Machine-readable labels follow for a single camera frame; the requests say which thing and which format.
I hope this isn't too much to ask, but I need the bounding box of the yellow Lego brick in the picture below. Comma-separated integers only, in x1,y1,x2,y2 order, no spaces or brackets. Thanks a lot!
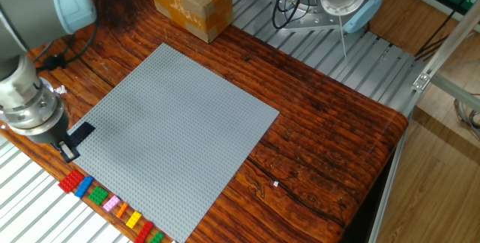
125,210,143,230

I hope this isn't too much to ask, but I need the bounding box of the silver wrist coupling ring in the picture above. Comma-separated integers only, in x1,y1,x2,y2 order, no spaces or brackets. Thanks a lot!
0,77,65,137

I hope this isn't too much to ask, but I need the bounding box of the white zip tie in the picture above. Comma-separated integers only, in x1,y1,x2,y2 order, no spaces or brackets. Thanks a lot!
338,14,348,59

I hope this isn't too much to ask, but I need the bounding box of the blue Lego brick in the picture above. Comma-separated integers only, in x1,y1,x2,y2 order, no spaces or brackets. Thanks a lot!
73,175,95,200

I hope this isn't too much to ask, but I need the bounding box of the black Lego plate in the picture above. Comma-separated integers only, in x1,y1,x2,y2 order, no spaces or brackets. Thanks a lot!
67,121,97,149

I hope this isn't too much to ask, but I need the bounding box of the thin orange Lego brick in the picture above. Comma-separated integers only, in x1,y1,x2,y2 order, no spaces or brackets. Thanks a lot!
115,202,130,220

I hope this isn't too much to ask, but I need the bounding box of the large grey Lego baseplate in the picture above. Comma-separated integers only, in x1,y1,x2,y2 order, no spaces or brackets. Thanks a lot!
65,43,281,243

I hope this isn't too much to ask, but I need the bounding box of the small green Lego brick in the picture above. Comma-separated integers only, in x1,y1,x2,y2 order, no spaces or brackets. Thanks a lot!
148,230,166,243

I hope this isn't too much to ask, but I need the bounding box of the taped cardboard box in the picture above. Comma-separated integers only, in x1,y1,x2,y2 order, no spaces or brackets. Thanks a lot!
146,0,235,44

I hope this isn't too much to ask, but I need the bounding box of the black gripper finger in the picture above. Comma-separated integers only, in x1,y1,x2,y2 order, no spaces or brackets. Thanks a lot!
55,143,73,164
59,139,81,161

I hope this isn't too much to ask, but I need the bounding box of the aluminium frame strut with bracket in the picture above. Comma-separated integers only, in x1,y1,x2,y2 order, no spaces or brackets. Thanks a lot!
411,0,480,113

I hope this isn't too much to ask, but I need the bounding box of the wide red Lego plate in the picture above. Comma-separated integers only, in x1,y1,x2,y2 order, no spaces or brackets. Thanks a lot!
58,169,86,194

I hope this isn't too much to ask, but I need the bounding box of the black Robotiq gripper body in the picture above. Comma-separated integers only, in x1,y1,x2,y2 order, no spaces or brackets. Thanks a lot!
22,110,71,146

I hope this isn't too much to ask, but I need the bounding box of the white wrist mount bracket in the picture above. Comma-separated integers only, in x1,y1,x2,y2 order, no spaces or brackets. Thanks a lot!
0,53,41,111

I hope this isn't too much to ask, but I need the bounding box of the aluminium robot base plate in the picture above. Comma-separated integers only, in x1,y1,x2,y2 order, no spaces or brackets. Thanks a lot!
268,0,342,33

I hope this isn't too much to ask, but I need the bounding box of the thin black floor cable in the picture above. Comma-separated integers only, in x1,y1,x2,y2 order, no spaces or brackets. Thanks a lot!
414,9,458,59

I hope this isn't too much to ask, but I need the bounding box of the grey floor cable bundle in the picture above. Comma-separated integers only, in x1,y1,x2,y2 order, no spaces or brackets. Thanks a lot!
453,93,480,141

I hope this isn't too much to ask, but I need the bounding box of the wood-grain table cover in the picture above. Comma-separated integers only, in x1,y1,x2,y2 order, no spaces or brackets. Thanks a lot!
0,0,410,243

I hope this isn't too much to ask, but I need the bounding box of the square green Lego plate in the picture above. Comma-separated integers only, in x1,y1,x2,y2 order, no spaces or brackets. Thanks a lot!
87,185,110,206

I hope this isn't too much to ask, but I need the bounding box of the long red Lego brick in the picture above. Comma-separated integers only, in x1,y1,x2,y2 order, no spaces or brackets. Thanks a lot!
133,220,155,243

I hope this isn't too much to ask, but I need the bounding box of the pink Lego brick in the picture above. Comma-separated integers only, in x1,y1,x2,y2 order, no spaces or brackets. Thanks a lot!
102,194,122,213

